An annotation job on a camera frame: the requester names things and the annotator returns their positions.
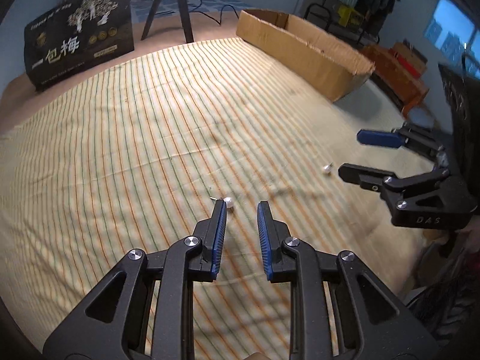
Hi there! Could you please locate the white pearl earring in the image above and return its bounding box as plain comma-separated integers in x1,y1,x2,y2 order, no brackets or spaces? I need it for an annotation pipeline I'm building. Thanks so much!
210,197,234,210
322,163,334,175

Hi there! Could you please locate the orange covered box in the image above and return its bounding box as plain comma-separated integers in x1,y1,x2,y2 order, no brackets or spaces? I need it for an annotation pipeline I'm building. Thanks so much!
360,45,430,118

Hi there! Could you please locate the brown cardboard box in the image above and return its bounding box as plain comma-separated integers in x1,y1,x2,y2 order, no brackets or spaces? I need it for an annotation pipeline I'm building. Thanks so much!
236,9,375,102

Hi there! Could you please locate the striped yellow cloth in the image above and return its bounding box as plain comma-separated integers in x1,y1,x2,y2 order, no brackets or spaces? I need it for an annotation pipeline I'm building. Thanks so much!
1,38,431,359

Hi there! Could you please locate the yellow crate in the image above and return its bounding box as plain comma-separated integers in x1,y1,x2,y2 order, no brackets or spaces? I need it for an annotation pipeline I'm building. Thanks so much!
337,4,365,30

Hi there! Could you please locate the black clothes rack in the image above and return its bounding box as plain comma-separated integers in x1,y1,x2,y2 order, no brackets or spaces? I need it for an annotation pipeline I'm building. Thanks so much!
304,0,401,47

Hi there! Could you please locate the black snack bag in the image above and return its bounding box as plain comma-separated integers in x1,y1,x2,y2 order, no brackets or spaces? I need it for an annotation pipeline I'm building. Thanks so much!
24,0,134,91

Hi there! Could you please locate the blue patterned bed sheet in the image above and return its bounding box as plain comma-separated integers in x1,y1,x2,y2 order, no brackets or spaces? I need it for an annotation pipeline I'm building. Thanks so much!
130,0,250,24

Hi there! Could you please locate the black tripod stand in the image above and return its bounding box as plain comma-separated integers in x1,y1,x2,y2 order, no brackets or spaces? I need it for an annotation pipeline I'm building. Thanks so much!
140,0,195,44

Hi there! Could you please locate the black light cable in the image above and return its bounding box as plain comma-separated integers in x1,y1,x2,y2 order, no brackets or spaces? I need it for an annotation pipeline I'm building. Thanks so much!
187,0,241,27

